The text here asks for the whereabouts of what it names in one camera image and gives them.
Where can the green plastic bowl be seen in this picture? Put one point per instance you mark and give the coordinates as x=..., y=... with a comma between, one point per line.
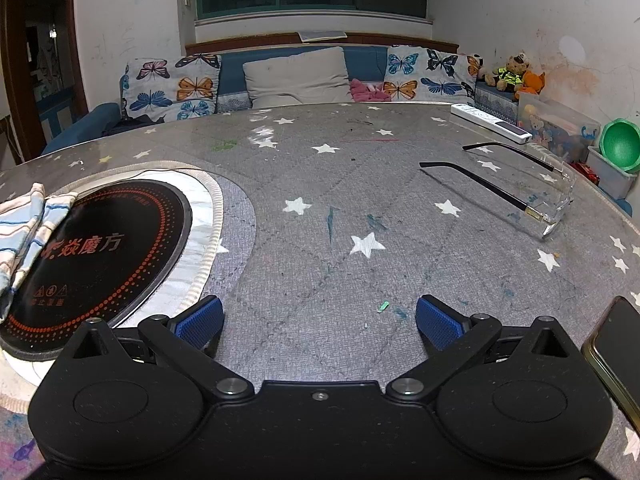
x=620, y=145

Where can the grey star printed tablecloth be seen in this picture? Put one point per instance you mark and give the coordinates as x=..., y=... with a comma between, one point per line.
x=350, y=200

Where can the red toy car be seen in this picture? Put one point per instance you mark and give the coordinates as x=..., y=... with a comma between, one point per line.
x=585, y=172

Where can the teddy bear in green vest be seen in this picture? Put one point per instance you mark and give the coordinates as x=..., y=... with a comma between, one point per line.
x=510, y=74

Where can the pink cloth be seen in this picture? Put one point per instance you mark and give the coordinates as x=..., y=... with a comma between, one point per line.
x=367, y=91

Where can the blue sofa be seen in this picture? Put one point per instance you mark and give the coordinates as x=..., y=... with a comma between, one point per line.
x=232, y=77

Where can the black round induction cooktop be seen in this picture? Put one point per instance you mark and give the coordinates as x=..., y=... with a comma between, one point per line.
x=110, y=250

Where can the blue striped shirt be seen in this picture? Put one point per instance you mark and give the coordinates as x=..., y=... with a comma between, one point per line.
x=25, y=230

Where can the clear plastic storage box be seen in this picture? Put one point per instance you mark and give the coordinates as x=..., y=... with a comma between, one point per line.
x=557, y=127

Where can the smartphone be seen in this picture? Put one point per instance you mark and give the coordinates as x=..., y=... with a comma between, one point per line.
x=617, y=355

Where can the wooden door frame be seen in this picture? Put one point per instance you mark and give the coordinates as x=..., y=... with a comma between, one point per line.
x=15, y=60

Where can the dark cloth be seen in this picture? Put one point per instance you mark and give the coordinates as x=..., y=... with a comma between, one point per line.
x=132, y=125

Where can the plain grey pillow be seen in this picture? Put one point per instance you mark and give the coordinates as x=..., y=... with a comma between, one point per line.
x=297, y=77

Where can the white plastic bin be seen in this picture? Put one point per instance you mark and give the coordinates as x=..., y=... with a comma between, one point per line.
x=610, y=177

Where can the orange plush toy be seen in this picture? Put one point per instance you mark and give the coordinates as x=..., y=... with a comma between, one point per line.
x=531, y=85

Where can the butterfly printed pillow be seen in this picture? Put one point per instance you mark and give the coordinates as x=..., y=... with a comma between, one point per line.
x=430, y=75
x=170, y=87

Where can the rimless eyeglasses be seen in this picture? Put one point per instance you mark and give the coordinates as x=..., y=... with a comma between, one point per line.
x=500, y=195

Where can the grey book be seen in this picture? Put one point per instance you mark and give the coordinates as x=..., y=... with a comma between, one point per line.
x=322, y=36

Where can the white remote control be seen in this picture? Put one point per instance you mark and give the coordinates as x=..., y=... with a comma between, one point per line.
x=492, y=122

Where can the panda plush toy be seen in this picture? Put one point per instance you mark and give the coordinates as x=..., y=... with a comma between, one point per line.
x=478, y=66

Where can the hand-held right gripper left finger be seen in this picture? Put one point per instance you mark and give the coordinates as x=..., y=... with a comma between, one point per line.
x=200, y=324

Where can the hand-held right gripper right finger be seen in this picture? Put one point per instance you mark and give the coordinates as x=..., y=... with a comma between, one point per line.
x=440, y=324

